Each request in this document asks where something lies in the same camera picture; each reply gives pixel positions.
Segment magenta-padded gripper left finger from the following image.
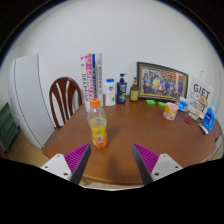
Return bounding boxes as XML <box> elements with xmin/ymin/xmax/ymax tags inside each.
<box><xmin>40</xmin><ymin>142</ymin><xmax>92</xmax><ymax>185</ymax></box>

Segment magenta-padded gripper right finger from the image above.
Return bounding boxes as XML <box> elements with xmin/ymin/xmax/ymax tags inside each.
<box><xmin>131</xmin><ymin>143</ymin><xmax>184</xmax><ymax>185</ymax></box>

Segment orange-capped clear drink bottle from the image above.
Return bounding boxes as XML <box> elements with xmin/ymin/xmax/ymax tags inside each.
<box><xmin>87</xmin><ymin>97</ymin><xmax>109</xmax><ymax>149</ymax></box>

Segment pink mug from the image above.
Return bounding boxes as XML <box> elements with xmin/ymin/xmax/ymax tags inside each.
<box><xmin>162</xmin><ymin>101</ymin><xmax>180</xmax><ymax>121</ymax></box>

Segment flat round red coaster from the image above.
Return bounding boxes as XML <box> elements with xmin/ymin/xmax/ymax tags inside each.
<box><xmin>183</xmin><ymin>116</ymin><xmax>194</xmax><ymax>126</ymax></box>

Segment dark wooden chair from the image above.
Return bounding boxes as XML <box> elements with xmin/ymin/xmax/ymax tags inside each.
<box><xmin>48</xmin><ymin>76</ymin><xmax>84</xmax><ymax>129</ymax></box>

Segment white remote control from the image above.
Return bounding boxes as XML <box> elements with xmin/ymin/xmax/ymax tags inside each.
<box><xmin>198</xmin><ymin>123</ymin><xmax>209</xmax><ymax>135</ymax></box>

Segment blue tissue pack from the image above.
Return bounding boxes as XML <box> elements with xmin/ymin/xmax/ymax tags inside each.
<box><xmin>176</xmin><ymin>96</ymin><xmax>190</xmax><ymax>113</ymax></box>

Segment yellow-labelled dark pump bottle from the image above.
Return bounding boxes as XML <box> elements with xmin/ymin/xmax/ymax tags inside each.
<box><xmin>129</xmin><ymin>77</ymin><xmax>140</xmax><ymax>102</ymax></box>

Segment dark blue pump bottle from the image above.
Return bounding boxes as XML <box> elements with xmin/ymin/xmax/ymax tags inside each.
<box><xmin>116</xmin><ymin>73</ymin><xmax>128</xmax><ymax>105</ymax></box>

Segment white shampoo bottle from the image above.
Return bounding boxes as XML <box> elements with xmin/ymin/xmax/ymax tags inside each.
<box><xmin>104</xmin><ymin>78</ymin><xmax>117</xmax><ymax>107</ymax></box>

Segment white radiator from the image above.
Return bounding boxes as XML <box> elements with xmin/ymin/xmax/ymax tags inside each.
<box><xmin>213</xmin><ymin>134</ymin><xmax>224</xmax><ymax>161</ymax></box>

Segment blue detergent bottle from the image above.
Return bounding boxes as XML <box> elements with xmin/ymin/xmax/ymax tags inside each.
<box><xmin>201</xmin><ymin>101</ymin><xmax>218</xmax><ymax>133</ymax></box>

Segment white refrigerator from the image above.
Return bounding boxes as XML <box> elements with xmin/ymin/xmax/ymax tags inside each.
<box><xmin>8</xmin><ymin>53</ymin><xmax>56</xmax><ymax>150</ymax></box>

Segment green plastic crate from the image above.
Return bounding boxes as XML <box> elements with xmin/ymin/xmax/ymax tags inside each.
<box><xmin>0</xmin><ymin>102</ymin><xmax>19</xmax><ymax>153</ymax></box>

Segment framed group picture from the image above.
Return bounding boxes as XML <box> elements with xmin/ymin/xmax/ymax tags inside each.
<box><xmin>136</xmin><ymin>61</ymin><xmax>190</xmax><ymax>103</ymax></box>

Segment tall pink printed box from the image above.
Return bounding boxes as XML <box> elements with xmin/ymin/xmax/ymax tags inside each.
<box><xmin>80</xmin><ymin>53</ymin><xmax>96</xmax><ymax>113</ymax></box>

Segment white printed gift bag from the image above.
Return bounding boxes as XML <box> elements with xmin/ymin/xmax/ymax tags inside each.
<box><xmin>186</xmin><ymin>70</ymin><xmax>215</xmax><ymax>119</ymax></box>

